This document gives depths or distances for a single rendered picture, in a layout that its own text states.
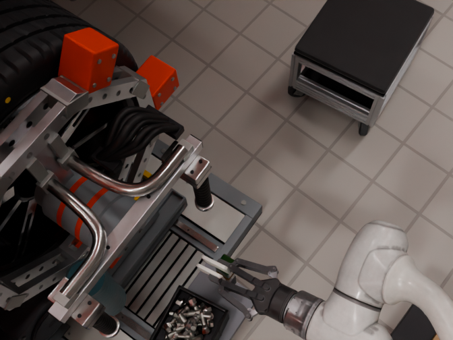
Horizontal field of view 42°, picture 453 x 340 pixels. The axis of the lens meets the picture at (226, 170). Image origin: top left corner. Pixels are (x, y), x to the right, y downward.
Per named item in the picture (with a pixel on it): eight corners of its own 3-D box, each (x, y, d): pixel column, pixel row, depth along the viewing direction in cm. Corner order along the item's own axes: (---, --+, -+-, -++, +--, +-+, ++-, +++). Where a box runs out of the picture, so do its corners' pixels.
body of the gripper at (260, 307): (298, 285, 122) (260, 266, 126) (278, 320, 119) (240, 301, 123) (303, 296, 128) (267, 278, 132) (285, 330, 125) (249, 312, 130)
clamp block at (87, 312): (71, 280, 113) (63, 274, 108) (107, 308, 111) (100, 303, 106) (53, 303, 111) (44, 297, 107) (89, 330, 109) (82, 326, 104)
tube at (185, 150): (118, 102, 119) (106, 73, 110) (194, 150, 114) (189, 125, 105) (61, 168, 114) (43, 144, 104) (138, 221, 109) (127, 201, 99)
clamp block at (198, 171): (177, 149, 123) (174, 137, 119) (212, 171, 121) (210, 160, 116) (162, 167, 122) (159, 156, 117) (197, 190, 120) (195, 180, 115)
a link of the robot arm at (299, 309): (301, 334, 116) (276, 320, 118) (309, 345, 123) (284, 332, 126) (322, 293, 119) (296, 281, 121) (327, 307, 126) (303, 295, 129)
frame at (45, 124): (152, 143, 160) (107, 15, 110) (170, 155, 159) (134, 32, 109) (15, 308, 144) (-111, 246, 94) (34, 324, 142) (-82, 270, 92)
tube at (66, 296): (53, 176, 113) (35, 153, 104) (131, 231, 108) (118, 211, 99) (-10, 249, 108) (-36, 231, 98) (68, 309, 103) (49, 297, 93)
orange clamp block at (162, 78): (131, 97, 139) (155, 70, 142) (158, 113, 137) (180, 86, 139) (126, 81, 132) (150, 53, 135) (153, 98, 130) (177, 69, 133)
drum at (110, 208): (83, 169, 136) (66, 142, 123) (156, 218, 130) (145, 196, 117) (43, 216, 131) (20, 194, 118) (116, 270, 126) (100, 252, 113)
